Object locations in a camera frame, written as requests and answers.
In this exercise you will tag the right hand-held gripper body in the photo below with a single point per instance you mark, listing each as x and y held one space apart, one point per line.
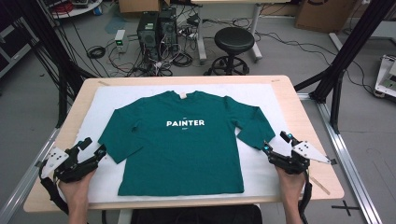
292 163

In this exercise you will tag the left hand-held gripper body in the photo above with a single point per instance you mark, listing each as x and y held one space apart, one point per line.
67 169

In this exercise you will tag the green long-sleeved shirt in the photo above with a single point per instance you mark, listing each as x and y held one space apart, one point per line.
180 155

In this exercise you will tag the person's right hand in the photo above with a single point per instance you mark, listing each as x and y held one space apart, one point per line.
291 186

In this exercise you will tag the person's left hand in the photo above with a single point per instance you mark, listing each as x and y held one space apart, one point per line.
76 191

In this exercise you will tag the black tape piece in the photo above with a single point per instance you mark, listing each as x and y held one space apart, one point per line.
38 163
333 161

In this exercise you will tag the thin wooden strip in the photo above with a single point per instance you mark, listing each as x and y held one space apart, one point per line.
320 186

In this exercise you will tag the white foam mat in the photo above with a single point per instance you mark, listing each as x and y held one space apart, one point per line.
102 101

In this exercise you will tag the brown tape strip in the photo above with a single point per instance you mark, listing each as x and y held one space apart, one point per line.
104 83

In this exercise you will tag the black tape cross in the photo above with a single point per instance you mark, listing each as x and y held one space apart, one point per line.
345 207

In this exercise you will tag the person's dark clothing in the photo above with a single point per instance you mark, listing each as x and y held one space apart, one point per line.
196 216

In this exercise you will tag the black round stool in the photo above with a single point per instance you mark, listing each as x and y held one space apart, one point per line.
234 40

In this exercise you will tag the white box with green light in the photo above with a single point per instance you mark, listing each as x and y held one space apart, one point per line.
120 39

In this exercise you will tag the white device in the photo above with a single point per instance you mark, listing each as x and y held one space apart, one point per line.
386 77

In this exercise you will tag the grey shelf unit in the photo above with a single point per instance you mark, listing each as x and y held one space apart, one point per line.
12 46

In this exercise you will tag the large cardboard box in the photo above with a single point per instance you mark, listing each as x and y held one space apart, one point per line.
323 15

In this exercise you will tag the black computer tower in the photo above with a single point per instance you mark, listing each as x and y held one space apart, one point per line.
168 29
148 31

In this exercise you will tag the white round table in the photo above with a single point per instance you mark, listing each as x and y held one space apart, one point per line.
77 11

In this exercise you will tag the small cardboard box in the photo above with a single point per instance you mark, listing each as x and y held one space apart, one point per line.
140 5

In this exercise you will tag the aluminium rail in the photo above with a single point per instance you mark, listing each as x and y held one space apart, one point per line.
345 155
21 186

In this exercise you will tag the black metal frame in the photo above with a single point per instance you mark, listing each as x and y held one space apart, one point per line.
351 53
53 40

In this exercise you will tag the white desk frame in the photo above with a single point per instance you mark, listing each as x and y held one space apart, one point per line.
201 40

